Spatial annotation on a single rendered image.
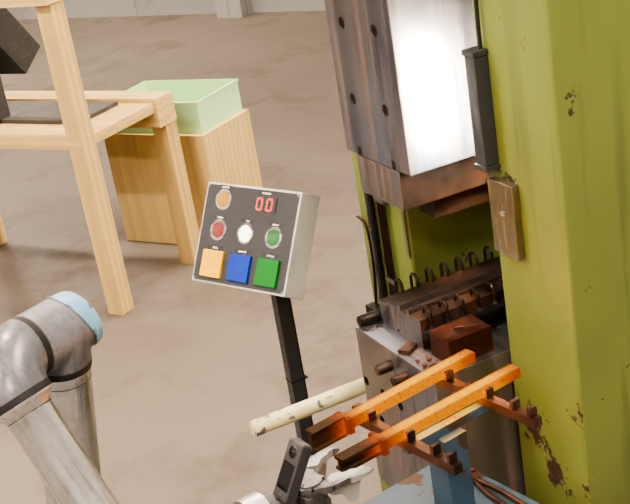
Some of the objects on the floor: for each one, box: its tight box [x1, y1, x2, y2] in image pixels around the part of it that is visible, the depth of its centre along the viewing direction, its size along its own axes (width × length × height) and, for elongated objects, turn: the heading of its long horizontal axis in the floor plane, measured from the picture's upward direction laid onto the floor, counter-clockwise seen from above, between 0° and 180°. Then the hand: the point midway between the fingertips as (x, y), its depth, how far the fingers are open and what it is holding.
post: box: [271, 295, 316, 456], centre depth 365 cm, size 4×4×108 cm
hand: (352, 456), depth 237 cm, fingers open, 10 cm apart
